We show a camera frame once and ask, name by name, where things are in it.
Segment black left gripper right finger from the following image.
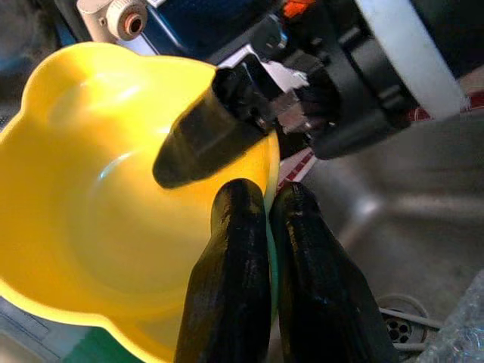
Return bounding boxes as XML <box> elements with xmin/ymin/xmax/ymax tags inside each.
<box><xmin>269</xmin><ymin>182</ymin><xmax>401</xmax><ymax>363</ymax></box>

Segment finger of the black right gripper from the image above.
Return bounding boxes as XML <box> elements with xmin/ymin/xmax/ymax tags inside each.
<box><xmin>153</xmin><ymin>66</ymin><xmax>274</xmax><ymax>190</ymax></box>

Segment clear bubble wrap sheet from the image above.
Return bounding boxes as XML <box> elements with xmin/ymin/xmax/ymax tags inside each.
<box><xmin>430</xmin><ymin>264</ymin><xmax>484</xmax><ymax>363</ymax></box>

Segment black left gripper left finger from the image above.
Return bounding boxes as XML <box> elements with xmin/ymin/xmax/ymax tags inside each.
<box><xmin>173</xmin><ymin>179</ymin><xmax>274</xmax><ymax>363</ymax></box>

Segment white tap fitting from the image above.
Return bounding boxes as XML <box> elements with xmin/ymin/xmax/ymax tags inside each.
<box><xmin>77</xmin><ymin>0</ymin><xmax>149</xmax><ymax>43</ymax></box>

